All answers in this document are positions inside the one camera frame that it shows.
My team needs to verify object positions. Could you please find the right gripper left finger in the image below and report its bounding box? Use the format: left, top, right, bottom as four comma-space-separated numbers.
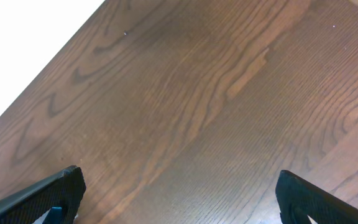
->
0, 166, 86, 223

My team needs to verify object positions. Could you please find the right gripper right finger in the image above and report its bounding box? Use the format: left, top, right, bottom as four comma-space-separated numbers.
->
275, 170, 358, 224

